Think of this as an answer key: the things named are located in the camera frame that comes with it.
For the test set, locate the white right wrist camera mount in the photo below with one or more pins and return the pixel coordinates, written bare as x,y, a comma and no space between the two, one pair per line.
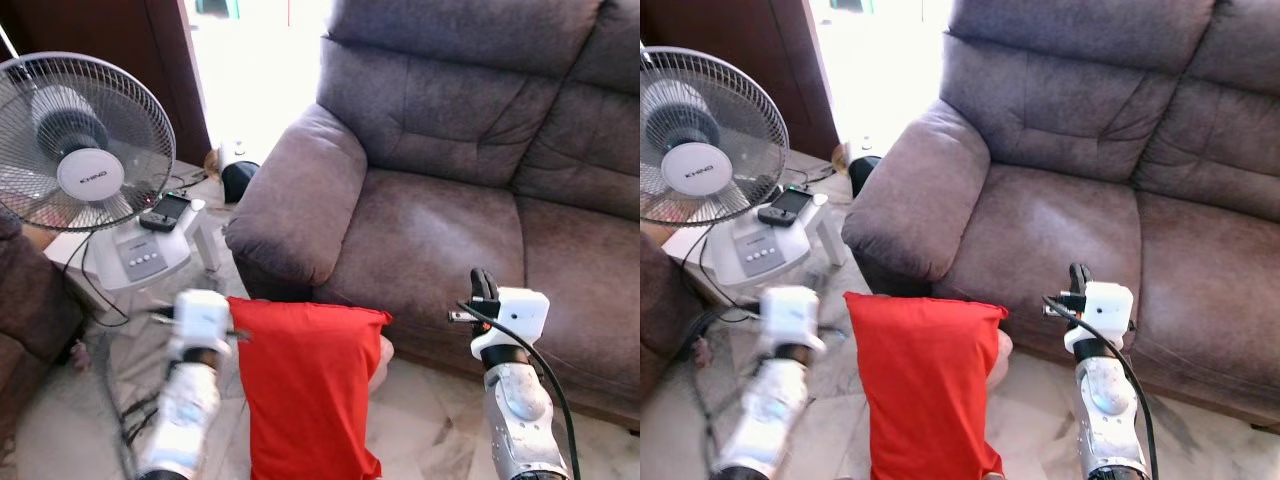
522,312
1108,305

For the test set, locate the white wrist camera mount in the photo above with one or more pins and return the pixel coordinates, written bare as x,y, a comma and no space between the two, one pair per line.
522,312
790,315
1108,305
203,318

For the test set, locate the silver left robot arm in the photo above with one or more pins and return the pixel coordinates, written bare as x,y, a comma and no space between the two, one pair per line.
770,410
185,410

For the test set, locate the red fabric pillow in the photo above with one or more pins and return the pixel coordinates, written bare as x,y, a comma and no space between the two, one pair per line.
310,390
925,390

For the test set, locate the thin white pole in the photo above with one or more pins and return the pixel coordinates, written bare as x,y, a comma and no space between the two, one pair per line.
8,40

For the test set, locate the black rounded speaker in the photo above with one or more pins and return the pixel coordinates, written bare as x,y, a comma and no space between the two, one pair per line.
864,175
240,183

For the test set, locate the dark brown wooden door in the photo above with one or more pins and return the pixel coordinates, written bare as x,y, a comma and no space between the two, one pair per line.
740,30
100,30

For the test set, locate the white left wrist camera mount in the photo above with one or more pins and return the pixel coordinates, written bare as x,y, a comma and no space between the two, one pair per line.
790,315
203,318

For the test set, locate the black handheld device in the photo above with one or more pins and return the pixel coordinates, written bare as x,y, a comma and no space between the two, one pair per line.
165,210
785,205

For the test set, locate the white table fan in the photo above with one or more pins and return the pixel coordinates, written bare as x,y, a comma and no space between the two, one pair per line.
90,175
705,175

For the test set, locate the dark brown fabric sofa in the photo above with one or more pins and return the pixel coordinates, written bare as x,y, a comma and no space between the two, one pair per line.
660,290
30,310

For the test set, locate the grey-brown fabric sofa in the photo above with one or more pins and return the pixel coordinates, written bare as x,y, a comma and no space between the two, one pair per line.
1060,230
440,230

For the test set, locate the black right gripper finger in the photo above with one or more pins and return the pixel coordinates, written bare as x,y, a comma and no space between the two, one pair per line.
485,284
1080,279

